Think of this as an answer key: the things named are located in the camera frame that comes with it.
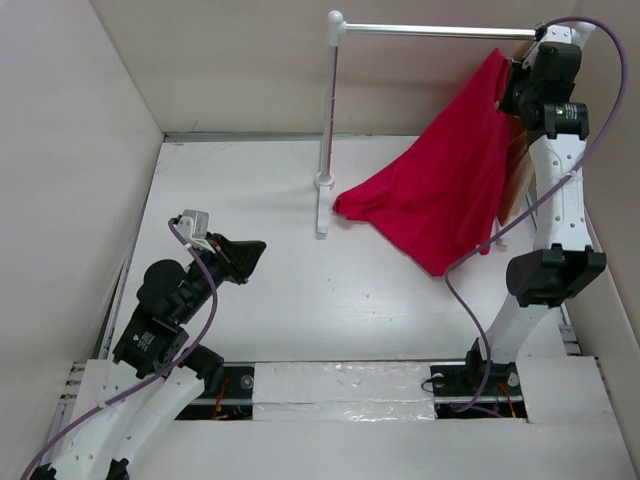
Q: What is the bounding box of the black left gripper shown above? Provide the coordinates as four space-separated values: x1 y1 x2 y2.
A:
177 230 267 322

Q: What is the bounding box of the red t-shirt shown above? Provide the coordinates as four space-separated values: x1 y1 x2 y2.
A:
333 49 512 276

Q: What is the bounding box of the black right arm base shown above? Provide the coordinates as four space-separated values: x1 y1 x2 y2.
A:
421 339 527 420

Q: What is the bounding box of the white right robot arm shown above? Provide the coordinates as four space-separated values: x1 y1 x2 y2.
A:
461 41 606 393

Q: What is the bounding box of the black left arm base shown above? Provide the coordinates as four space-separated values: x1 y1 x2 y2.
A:
176 363 255 421

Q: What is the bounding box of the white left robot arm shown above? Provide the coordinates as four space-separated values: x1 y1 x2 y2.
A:
22 232 267 479

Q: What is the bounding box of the beige t-shirt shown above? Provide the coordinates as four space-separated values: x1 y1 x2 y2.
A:
499 42 539 226

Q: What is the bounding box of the white metal clothes rack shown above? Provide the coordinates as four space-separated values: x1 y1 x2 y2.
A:
312 10 599 251

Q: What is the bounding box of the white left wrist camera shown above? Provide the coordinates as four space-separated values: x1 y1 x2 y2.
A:
168 209 212 251

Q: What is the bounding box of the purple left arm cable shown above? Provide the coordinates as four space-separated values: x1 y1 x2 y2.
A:
20 215 221 480

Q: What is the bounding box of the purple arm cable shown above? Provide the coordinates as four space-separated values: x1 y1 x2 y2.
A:
443 15 630 414
20 215 221 480

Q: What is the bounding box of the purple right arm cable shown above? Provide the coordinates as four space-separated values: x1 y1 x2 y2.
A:
443 15 630 414

